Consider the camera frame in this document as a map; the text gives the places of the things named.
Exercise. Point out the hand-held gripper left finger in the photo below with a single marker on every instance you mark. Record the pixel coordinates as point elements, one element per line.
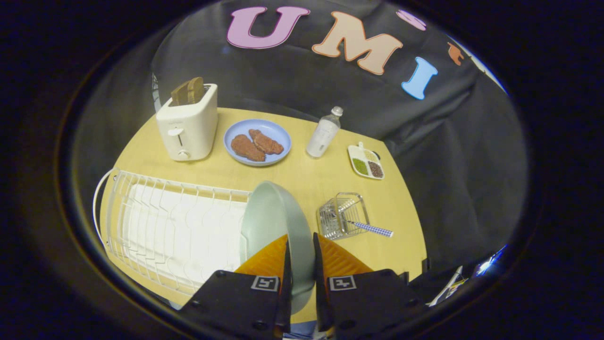
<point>286,283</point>

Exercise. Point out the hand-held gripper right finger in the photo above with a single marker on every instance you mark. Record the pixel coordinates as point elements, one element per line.
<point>320,283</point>

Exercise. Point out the pale green plate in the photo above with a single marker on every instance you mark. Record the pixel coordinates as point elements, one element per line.
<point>271,217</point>

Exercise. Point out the blue plate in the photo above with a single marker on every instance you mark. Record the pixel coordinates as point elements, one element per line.
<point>257,141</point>

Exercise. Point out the white divided spice tray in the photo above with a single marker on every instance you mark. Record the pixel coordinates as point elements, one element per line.
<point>365,162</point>

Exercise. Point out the brown meat piece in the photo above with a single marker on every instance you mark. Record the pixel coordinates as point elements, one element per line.
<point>247,148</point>
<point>266,141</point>

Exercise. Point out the clear plastic bottle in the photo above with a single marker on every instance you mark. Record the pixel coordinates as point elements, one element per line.
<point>323,134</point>

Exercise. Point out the black backdrop cloth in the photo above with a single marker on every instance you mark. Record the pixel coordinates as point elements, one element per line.
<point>448,156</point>

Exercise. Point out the white toaster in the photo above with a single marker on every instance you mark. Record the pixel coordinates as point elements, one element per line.
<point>188,127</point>

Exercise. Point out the brown toast slice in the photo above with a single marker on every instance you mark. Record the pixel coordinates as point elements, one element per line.
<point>196,89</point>
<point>179,93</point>

